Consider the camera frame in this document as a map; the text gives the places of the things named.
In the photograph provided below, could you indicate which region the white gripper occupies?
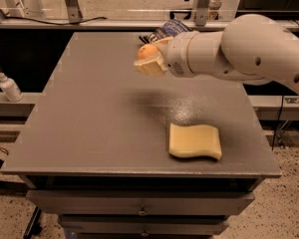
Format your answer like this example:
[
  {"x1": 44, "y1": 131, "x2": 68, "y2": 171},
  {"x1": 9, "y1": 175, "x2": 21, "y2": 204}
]
[{"x1": 134, "y1": 31, "x2": 198, "y2": 78}]

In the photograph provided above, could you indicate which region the orange fruit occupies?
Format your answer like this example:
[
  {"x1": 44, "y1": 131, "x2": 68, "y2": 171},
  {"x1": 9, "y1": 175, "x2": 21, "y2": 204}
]
[{"x1": 138, "y1": 44, "x2": 158, "y2": 60}]

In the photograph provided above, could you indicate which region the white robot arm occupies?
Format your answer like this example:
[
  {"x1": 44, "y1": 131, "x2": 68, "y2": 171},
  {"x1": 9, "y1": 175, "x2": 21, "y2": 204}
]
[{"x1": 134, "y1": 14, "x2": 299, "y2": 96}]

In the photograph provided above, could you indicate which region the blue chip bag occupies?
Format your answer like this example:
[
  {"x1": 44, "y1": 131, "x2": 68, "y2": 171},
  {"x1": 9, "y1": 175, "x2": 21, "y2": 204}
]
[{"x1": 139, "y1": 19, "x2": 191, "y2": 44}]

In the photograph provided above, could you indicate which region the yellow sponge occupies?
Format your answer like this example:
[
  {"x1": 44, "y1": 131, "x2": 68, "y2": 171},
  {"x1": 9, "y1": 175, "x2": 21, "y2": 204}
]
[{"x1": 168, "y1": 123, "x2": 222, "y2": 160}]

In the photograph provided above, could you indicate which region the grey drawer cabinet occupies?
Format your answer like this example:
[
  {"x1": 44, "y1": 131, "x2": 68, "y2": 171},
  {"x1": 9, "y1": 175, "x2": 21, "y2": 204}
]
[{"x1": 3, "y1": 32, "x2": 280, "y2": 239}]

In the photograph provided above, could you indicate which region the white pump bottle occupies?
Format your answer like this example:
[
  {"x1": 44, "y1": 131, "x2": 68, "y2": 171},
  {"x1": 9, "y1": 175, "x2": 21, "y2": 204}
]
[{"x1": 0, "y1": 70, "x2": 23, "y2": 103}]

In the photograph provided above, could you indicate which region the grey metal bracket right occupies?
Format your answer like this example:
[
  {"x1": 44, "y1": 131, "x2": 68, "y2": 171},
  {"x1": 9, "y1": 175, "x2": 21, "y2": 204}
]
[{"x1": 193, "y1": 0, "x2": 210, "y2": 26}]

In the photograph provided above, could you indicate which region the grey metal bracket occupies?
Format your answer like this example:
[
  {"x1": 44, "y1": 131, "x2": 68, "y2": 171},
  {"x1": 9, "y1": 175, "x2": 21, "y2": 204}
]
[
  {"x1": 64, "y1": 0, "x2": 83, "y2": 24},
  {"x1": 193, "y1": 0, "x2": 210, "y2": 26}
]

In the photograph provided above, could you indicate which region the grey metal bracket left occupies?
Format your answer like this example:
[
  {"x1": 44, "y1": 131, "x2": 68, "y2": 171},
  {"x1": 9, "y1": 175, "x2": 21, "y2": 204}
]
[{"x1": 64, "y1": 0, "x2": 83, "y2": 24}]

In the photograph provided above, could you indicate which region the black cable on ledge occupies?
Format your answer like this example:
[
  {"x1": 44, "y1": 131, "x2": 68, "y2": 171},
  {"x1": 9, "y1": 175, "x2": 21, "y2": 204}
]
[{"x1": 3, "y1": 15, "x2": 108, "y2": 26}]

